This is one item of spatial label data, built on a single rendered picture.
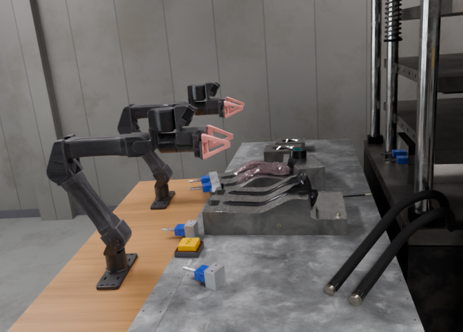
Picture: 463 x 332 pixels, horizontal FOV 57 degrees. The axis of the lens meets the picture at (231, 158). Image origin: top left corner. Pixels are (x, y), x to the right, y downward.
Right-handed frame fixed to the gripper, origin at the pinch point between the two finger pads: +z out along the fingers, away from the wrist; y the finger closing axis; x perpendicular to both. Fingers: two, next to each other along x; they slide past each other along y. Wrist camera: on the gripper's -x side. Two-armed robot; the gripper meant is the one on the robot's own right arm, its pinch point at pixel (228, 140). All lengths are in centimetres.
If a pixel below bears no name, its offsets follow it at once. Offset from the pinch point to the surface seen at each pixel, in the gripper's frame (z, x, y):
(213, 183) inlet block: -14, 32, 57
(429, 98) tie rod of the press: 63, -4, 28
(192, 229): -16.9, 36.1, 19.4
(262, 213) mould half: 7.9, 31.4, 21.3
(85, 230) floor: -150, 122, 207
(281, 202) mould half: 14.4, 27.6, 21.0
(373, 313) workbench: 35, 39, -23
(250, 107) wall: -5, 29, 243
